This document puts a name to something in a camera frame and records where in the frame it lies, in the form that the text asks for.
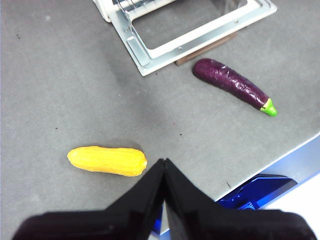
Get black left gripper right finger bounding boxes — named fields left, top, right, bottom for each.
left=163, top=157, right=318, bottom=240

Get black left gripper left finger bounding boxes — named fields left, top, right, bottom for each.
left=11, top=158, right=166, bottom=240

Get oven door with beige handle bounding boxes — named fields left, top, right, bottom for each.
left=108, top=0, right=278, bottom=77

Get cream white toaster oven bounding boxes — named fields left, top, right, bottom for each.
left=92, top=0, right=176, bottom=24

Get yellow toy corn cob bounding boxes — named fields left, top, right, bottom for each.
left=66, top=146, right=148, bottom=178

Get purple toy eggplant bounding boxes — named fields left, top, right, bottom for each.
left=191, top=58, right=278, bottom=118

